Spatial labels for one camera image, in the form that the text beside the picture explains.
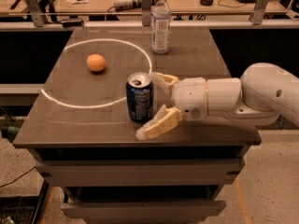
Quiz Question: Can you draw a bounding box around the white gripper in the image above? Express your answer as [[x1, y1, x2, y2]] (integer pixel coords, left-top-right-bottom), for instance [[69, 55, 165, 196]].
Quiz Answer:
[[135, 72, 207, 140]]

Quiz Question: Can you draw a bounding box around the blue pepsi can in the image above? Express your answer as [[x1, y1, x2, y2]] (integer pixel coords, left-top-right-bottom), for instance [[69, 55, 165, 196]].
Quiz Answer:
[[126, 72, 153, 122]]

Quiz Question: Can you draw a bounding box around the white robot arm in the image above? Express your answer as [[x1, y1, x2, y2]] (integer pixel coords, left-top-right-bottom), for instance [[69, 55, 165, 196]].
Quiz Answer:
[[136, 63, 299, 140]]

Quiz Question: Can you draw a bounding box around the clear plastic water bottle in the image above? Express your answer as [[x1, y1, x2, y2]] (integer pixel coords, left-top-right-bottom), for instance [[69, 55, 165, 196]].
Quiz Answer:
[[151, 0, 171, 54]]

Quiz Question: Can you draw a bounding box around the upper grey drawer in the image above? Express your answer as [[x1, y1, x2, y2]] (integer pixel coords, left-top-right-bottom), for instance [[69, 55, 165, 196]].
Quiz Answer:
[[36, 159, 245, 187]]

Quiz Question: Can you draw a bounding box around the grey drawer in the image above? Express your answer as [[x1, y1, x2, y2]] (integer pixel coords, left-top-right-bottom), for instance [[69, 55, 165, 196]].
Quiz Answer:
[[36, 159, 245, 187], [61, 201, 226, 224]]

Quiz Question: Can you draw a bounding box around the orange fruit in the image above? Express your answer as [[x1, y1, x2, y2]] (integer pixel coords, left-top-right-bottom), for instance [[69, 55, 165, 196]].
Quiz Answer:
[[87, 54, 106, 72]]

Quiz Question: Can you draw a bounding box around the grey cabinet with drawers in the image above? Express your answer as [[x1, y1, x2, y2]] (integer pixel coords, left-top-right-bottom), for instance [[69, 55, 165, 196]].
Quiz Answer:
[[12, 26, 263, 224]]

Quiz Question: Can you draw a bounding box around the lower grey drawer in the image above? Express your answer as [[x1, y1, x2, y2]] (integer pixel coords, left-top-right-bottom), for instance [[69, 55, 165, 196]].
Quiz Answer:
[[61, 201, 226, 224]]

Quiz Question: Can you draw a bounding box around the grey metal bracket middle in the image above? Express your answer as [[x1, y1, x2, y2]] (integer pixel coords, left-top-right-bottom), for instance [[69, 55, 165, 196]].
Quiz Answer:
[[141, 0, 151, 26]]

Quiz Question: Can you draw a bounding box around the grey metal bracket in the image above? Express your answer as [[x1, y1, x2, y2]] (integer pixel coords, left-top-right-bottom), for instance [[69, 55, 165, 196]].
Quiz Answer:
[[24, 0, 45, 27], [249, 0, 270, 25], [141, 0, 151, 26]]

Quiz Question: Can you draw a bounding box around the grey metal bracket right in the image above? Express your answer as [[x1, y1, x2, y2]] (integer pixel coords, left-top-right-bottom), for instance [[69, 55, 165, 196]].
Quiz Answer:
[[249, 0, 270, 25]]

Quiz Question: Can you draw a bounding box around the black floor cable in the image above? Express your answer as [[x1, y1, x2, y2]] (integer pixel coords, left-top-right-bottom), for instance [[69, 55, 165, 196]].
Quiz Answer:
[[0, 166, 37, 189]]

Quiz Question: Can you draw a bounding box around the grey metal bracket left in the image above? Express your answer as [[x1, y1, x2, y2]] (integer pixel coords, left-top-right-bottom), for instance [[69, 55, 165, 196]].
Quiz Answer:
[[24, 0, 45, 27]]

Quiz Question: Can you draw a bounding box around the black wire crate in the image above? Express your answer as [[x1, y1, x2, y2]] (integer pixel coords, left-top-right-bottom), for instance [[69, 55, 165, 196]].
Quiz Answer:
[[0, 182, 49, 224]]

